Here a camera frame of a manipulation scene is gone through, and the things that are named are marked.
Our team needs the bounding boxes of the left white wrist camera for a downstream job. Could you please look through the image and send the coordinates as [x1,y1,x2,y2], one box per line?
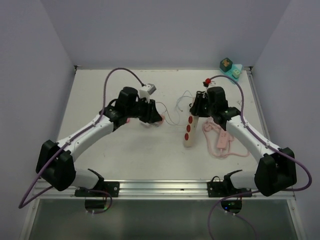
[138,83,157,100]

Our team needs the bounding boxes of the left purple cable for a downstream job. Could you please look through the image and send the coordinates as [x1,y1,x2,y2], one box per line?
[18,67,145,209]

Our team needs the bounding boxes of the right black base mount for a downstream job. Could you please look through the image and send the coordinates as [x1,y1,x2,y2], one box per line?
[206,170,253,198]

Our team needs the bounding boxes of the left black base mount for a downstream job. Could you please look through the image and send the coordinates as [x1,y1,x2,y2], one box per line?
[71,168,120,198]

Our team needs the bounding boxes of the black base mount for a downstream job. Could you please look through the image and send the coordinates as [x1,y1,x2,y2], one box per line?
[206,170,253,198]
[71,168,120,198]

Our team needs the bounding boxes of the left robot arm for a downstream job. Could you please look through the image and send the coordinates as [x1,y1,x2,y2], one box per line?
[35,84,162,197]

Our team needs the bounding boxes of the aluminium rail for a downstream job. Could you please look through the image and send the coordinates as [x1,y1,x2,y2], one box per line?
[31,179,296,201]

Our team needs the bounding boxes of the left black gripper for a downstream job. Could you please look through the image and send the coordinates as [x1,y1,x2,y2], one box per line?
[126,96,162,124]

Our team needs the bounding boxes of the dark green cube charger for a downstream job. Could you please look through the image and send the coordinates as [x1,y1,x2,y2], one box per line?
[219,57,233,73]

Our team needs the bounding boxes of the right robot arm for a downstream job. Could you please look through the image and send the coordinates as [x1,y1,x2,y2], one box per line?
[183,86,297,197]

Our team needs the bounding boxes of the teal power strip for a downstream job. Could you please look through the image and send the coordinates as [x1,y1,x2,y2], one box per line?
[222,64,244,82]

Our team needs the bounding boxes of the beige power strip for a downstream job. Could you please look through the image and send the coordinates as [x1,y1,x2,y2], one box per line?
[183,96,200,149]

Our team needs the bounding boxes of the pink power strip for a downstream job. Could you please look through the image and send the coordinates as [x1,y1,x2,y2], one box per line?
[202,118,250,159]

